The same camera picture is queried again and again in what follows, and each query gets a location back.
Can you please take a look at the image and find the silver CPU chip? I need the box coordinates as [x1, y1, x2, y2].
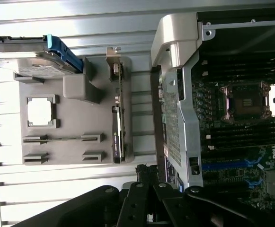
[27, 97, 54, 126]

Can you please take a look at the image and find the CPU socket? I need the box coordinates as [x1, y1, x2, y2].
[220, 81, 272, 122]

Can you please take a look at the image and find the hard disk with blue carrier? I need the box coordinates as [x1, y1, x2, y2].
[0, 33, 85, 79]

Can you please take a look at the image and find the green RAM stick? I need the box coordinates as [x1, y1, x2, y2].
[23, 136, 99, 144]

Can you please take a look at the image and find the blue expansion slot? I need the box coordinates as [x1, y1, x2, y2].
[202, 162, 249, 172]

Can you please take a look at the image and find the open black PC case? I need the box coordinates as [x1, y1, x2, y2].
[150, 11, 275, 222]

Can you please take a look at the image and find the grey plastic parts rack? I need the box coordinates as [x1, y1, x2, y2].
[13, 55, 135, 166]

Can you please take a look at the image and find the green motherboard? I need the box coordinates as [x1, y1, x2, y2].
[191, 53, 275, 222]

